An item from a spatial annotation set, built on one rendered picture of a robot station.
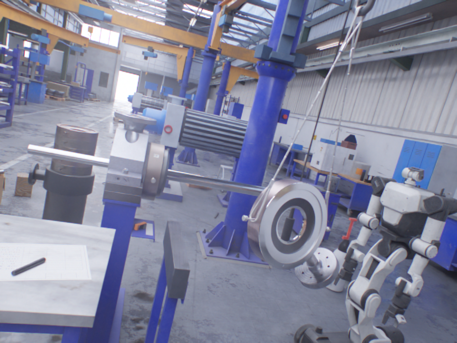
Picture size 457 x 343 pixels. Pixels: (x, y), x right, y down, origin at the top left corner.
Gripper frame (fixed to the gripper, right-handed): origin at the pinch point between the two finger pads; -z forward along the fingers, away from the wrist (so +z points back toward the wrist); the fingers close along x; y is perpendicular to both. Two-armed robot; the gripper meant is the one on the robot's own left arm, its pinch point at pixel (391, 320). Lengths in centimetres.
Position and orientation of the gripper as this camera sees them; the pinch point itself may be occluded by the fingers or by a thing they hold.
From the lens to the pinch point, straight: 267.1
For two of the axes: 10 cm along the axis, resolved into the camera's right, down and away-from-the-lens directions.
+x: -8.3, -3.3, -4.5
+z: 4.0, -9.1, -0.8
